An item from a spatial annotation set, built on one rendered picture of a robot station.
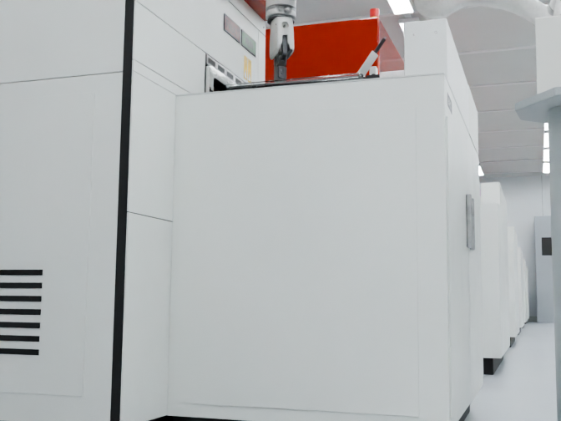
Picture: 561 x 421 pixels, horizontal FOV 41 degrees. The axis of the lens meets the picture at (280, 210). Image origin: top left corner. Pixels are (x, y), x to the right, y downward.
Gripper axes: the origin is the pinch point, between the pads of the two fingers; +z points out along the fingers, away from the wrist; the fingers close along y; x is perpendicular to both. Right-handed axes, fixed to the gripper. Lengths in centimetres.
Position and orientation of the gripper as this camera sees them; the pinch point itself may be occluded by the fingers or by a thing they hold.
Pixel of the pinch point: (280, 74)
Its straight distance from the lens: 212.1
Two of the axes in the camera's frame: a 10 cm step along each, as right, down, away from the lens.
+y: -2.5, 1.1, 9.6
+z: -0.1, 9.9, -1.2
